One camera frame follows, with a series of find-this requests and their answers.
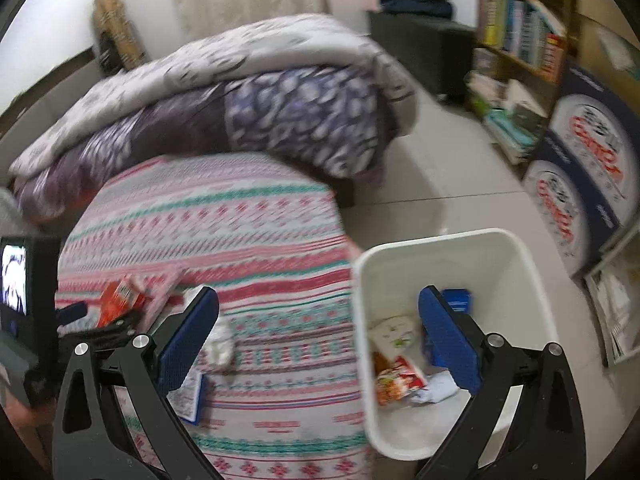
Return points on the purple patterned blanket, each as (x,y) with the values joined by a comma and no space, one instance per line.
(334,119)

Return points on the upper Ganten water box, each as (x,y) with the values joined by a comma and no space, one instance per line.
(602,132)

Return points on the grey bed headboard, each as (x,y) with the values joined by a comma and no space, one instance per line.
(39,107)

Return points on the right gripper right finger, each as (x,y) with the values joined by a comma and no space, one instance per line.
(523,419)

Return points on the blue white label card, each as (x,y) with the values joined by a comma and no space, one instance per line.
(186,401)

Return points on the wooden bookshelf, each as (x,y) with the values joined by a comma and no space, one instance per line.
(520,49)

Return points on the lower Ganten water box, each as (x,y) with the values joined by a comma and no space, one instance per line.
(574,210)

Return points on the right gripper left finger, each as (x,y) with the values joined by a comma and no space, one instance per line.
(90,437)

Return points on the ganten water box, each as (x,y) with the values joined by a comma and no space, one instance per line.
(602,132)
(574,210)

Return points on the patterned round tablecloth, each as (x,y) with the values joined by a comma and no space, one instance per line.
(270,241)

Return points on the blue carton box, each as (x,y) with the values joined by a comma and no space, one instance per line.
(445,337)

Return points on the white tissue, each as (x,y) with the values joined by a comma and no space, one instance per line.
(439,386)

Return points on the brown cardboard box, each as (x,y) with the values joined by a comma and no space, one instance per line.
(608,47)

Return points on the red snack wrapper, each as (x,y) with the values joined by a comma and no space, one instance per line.
(399,381)

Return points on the black storage bench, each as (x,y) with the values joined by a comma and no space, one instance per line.
(436,52)

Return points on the white trash bin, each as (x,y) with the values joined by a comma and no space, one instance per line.
(460,287)

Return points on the white metal rack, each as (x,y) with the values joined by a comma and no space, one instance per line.
(613,286)

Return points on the red paper cup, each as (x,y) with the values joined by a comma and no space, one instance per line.
(123,300)

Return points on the crumpled clear plastic wrap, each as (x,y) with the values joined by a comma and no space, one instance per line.
(219,345)

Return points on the plaid beige coat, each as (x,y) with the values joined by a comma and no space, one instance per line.
(118,46)

